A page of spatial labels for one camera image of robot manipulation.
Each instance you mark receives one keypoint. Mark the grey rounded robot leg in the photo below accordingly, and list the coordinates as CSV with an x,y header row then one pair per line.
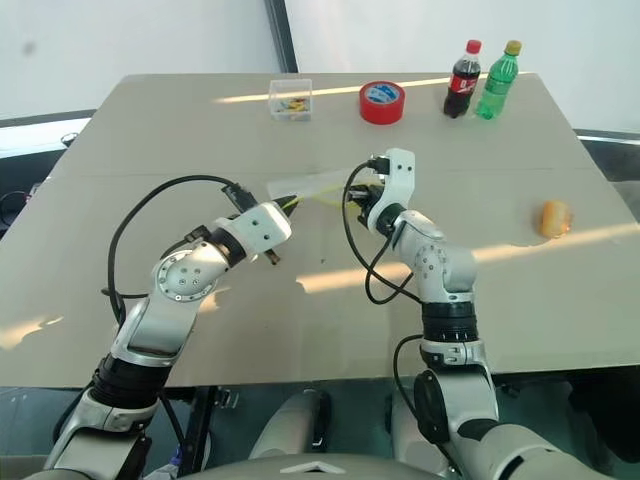
x,y
407,430
292,425

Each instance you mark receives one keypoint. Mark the black table leg frame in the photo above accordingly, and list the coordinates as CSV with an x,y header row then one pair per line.
x,y
200,430

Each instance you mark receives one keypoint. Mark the dark window pillar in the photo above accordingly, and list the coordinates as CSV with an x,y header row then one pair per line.
x,y
282,35

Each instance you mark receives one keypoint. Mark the clear plastic box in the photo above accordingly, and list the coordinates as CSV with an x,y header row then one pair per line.
x,y
291,102

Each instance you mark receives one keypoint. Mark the clear plastic zip bag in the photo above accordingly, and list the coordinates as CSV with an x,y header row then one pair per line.
x,y
312,186

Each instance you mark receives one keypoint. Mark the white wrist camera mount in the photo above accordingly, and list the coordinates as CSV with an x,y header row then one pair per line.
x,y
264,225
397,175

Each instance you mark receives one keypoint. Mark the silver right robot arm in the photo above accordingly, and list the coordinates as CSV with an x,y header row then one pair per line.
x,y
440,260

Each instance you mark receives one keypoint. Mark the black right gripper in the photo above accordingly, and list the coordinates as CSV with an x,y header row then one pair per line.
x,y
371,200

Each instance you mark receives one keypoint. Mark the red tape roll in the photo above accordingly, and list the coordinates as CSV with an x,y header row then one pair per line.
x,y
382,104

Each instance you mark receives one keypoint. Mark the silver robot torso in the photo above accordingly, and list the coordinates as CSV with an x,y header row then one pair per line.
x,y
310,469

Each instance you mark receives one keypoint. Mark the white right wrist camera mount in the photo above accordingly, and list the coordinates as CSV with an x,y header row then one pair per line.
x,y
397,175

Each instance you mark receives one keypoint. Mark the green bottle with yellow cap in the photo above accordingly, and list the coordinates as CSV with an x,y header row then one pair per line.
x,y
496,85

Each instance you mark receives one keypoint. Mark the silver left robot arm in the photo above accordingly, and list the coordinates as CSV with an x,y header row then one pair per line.
x,y
172,280

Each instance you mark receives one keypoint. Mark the orange wrapped snack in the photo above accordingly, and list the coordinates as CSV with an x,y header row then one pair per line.
x,y
554,218

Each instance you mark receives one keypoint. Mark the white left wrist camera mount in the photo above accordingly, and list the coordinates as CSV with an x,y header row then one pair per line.
x,y
264,225

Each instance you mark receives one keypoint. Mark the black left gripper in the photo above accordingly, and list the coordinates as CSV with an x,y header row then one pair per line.
x,y
273,257

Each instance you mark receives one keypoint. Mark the cola bottle with red cap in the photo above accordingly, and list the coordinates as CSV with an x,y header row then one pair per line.
x,y
462,82

